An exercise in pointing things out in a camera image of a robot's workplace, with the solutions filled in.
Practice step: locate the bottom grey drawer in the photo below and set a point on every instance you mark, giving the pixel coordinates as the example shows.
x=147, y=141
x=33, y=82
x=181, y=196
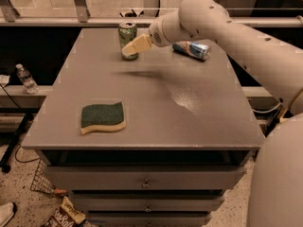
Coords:
x=151, y=219

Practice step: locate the grey drawer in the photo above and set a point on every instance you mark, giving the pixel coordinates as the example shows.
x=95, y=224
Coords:
x=147, y=202
x=144, y=177
x=151, y=219

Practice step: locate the snack chip bag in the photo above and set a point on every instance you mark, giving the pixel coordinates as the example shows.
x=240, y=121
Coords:
x=65, y=216

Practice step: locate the yellow black clamp stand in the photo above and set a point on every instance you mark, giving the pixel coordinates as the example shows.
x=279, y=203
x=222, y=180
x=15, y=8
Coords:
x=281, y=115

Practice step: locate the grey drawer cabinet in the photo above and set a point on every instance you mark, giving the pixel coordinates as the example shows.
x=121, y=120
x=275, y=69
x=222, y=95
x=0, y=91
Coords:
x=178, y=112

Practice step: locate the top grey drawer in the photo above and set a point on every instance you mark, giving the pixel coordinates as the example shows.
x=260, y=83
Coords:
x=144, y=177

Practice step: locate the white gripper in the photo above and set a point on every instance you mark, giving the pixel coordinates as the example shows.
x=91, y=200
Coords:
x=160, y=32

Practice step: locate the blue silver energy drink can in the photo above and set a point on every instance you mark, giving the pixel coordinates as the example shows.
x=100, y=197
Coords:
x=193, y=49

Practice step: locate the wire mesh basket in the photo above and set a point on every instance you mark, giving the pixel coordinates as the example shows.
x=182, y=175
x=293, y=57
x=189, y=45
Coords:
x=41, y=184

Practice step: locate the white shoe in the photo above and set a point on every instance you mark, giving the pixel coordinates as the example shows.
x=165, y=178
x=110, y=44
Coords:
x=7, y=212

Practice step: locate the green soda can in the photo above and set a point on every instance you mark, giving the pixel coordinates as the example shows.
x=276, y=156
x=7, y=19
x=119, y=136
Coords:
x=126, y=33

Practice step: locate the green yellow sponge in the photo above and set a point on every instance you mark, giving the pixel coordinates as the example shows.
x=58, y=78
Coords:
x=102, y=117

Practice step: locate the middle grey drawer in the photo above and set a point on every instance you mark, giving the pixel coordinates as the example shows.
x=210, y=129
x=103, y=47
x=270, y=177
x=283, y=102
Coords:
x=147, y=202

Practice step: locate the clear plastic water bottle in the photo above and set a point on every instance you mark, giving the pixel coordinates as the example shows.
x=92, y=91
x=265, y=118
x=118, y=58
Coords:
x=28, y=81

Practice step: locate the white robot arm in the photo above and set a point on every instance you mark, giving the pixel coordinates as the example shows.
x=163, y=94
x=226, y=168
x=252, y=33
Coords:
x=276, y=195

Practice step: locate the metal railing frame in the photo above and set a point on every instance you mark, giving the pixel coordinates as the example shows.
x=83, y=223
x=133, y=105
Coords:
x=257, y=13

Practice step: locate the black table leg stand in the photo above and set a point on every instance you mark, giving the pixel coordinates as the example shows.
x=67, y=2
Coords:
x=4, y=162

